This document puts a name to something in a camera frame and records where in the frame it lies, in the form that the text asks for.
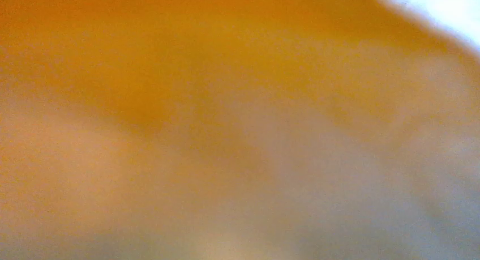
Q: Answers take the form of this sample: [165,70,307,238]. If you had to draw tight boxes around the orange plastic grocery bag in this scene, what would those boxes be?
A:
[1,0,479,259]

